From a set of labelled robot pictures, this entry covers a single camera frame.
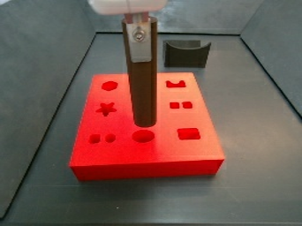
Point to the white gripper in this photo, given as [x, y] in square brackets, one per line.
[138, 23]

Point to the dark brown oval peg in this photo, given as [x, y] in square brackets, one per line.
[142, 80]

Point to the dark grey curved holder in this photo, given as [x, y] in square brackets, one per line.
[186, 53]

